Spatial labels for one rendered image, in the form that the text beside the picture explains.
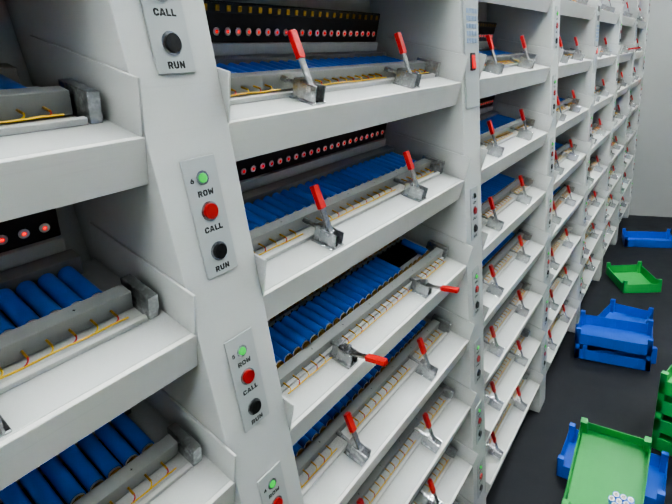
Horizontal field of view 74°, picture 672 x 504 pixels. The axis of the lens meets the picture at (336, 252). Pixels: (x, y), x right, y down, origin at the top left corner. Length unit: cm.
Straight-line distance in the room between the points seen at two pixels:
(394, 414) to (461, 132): 59
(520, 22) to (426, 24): 70
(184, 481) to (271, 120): 43
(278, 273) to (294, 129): 18
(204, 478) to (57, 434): 21
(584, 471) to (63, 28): 178
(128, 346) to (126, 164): 17
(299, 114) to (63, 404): 39
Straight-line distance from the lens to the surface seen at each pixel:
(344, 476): 84
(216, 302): 50
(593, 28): 235
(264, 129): 53
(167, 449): 61
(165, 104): 45
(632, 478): 185
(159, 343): 48
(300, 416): 66
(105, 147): 42
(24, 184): 41
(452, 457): 140
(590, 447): 188
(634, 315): 294
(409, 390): 99
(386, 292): 87
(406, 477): 110
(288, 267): 59
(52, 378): 48
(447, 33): 101
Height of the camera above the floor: 135
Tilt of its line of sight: 20 degrees down
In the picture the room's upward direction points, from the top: 8 degrees counter-clockwise
